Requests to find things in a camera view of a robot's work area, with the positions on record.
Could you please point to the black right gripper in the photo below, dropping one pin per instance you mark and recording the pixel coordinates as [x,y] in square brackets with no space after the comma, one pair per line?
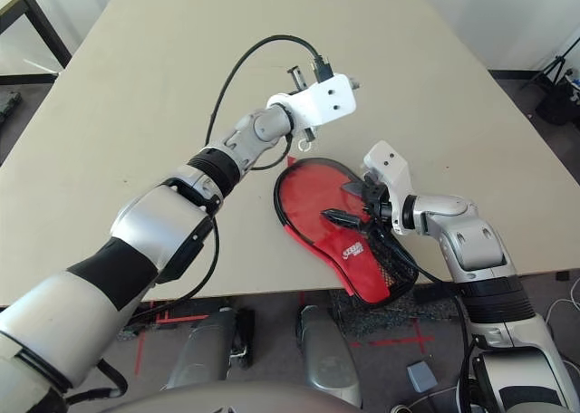
[378,202]

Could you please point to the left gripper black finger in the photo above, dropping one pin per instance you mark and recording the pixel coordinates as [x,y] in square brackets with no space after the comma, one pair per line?
[307,134]
[296,78]

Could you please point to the red black paddle case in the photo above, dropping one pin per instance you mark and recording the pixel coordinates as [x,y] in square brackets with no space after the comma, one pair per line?
[358,268]

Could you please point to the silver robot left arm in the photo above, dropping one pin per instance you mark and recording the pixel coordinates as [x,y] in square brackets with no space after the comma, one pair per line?
[149,223]

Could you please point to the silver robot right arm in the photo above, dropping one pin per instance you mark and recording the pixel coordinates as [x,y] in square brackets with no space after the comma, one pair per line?
[476,245]

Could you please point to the dark speckled floor mat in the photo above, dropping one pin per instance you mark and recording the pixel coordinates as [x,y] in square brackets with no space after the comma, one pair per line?
[394,318]

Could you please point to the grey robot right leg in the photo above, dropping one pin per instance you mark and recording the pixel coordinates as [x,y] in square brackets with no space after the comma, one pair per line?
[326,354]

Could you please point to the grey robot leg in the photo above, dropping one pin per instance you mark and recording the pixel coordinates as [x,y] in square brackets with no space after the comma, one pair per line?
[199,349]
[326,354]

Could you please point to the grey floor pedal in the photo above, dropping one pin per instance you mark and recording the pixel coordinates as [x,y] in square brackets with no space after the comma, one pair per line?
[421,377]

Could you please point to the grey robot left leg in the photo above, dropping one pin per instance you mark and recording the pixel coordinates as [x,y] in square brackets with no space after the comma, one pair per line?
[199,349]

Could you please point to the black bag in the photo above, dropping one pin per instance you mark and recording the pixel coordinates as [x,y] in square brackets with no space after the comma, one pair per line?
[557,107]

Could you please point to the grey robot torso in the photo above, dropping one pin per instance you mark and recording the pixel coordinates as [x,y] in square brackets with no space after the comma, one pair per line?
[226,401]

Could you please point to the black-framed side table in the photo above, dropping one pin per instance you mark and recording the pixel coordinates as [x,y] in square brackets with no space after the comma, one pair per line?
[47,32]

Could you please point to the black tripod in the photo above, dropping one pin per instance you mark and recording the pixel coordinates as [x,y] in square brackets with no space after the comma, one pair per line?
[560,60]

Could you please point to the black foam floor tile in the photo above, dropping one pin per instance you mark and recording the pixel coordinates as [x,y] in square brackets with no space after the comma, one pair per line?
[9,107]

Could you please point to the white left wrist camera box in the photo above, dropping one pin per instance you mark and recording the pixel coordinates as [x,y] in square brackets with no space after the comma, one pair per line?
[326,100]

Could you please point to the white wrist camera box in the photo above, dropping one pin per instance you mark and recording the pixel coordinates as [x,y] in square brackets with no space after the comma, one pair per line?
[389,164]
[326,100]

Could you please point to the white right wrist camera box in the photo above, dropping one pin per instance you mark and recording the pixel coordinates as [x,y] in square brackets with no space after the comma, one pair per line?
[389,164]

